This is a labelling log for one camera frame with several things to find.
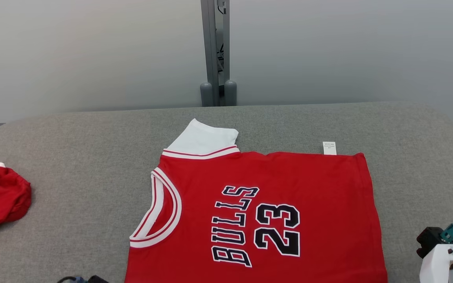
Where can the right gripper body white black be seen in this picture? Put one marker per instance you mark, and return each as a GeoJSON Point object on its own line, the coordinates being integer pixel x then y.
{"type": "Point", "coordinates": [435, 267]}

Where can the red Bulls 23 jersey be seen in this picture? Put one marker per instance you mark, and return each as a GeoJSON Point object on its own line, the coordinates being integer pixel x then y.
{"type": "Point", "coordinates": [309, 177]}

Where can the red shorts white trim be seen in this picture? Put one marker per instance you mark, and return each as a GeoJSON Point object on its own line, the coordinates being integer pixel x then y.
{"type": "Point", "coordinates": [2, 196]}

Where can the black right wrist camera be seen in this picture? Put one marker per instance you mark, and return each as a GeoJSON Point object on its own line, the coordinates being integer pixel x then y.
{"type": "Point", "coordinates": [429, 239]}

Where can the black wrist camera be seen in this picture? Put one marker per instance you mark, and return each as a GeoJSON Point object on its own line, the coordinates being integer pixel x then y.
{"type": "Point", "coordinates": [429, 239]}
{"type": "Point", "coordinates": [97, 280]}

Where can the grey metal partition post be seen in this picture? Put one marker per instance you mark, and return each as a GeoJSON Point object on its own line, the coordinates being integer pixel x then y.
{"type": "Point", "coordinates": [212, 47]}

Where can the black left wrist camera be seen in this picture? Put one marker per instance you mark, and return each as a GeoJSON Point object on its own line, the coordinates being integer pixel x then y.
{"type": "Point", "coordinates": [97, 280]}

